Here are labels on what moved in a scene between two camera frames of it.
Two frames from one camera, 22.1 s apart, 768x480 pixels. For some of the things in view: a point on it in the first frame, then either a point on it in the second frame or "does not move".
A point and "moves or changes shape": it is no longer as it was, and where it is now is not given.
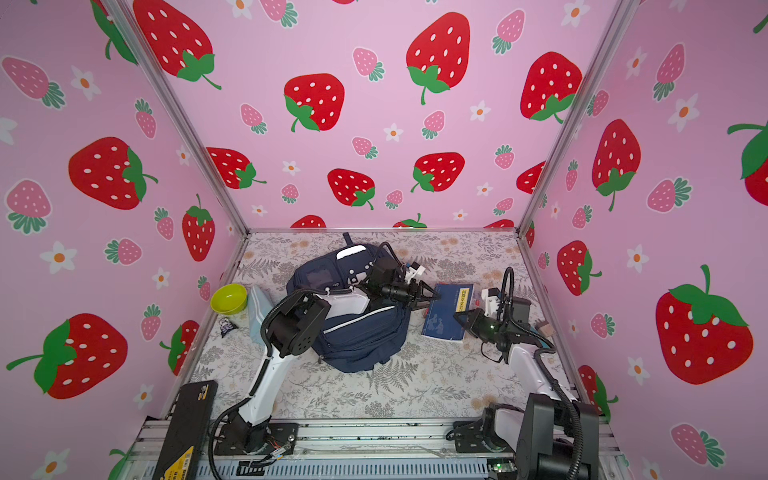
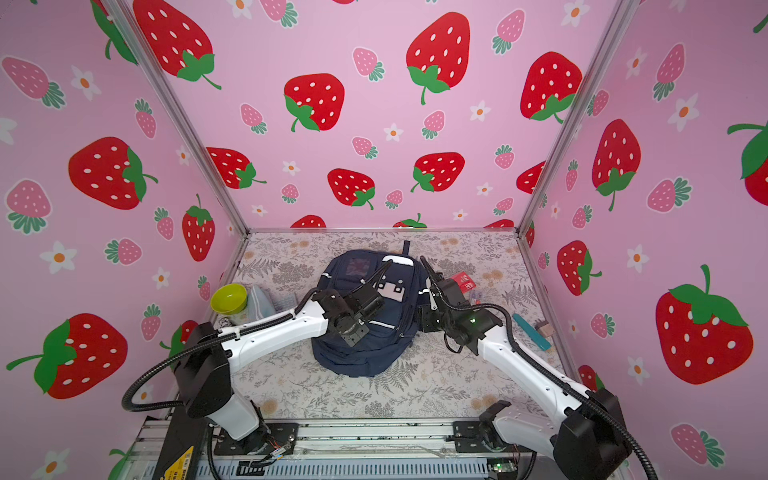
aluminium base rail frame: [361, 449] does not move
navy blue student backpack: [361, 334] moves or changes shape
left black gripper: [412, 293] → [361, 334]
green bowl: [230, 301] does not move
